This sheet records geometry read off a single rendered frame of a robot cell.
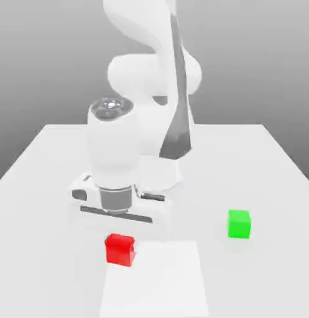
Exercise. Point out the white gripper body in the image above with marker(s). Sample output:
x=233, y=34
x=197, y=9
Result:
x=154, y=211

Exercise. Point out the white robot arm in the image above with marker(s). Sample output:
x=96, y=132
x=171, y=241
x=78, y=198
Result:
x=112, y=149

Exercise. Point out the small red cube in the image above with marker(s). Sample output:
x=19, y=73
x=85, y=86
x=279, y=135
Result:
x=118, y=251

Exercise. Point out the small green cube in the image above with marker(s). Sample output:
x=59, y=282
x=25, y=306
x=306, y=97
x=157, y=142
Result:
x=238, y=224

